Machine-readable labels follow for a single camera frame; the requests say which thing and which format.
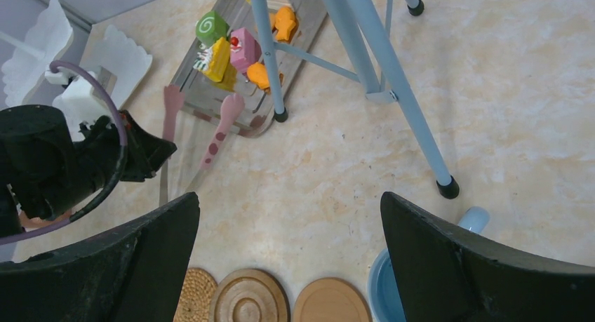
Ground pink cake slice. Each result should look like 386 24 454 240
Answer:
229 27 262 74

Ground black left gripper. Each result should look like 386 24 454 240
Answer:
69 109 177 204

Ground orange fish pastry lower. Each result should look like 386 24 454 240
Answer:
246 62 271 94

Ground pink mug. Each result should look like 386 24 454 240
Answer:
19 210 72 229

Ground orange fish pastry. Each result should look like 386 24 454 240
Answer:
246 62 271 94
274 6 298 43

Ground yellow cake wedge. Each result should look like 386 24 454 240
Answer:
193 37 230 82

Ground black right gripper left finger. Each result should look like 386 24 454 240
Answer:
1 192 200 321

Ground light blue mug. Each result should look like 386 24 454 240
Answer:
367 206 490 321

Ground light wooden round coaster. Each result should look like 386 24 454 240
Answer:
291 277 373 322

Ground woven rattan coaster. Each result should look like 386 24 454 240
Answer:
173 268 218 322

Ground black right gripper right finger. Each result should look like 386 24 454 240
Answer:
380 192 594 321

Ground green swirl roll cake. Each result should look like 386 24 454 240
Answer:
195 11 229 47

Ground light blue tripod stand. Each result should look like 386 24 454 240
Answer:
251 0 460 199

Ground orange fish pastry upper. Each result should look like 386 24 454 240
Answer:
274 6 298 43

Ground metal serving tray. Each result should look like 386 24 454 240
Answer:
172 0 327 137

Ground dark wooden round coaster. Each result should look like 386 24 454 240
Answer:
208 269 290 322

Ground pink cat-paw tongs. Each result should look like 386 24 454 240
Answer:
162 84 245 191

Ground white three-tier dessert stand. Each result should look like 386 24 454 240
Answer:
1 0 153 115

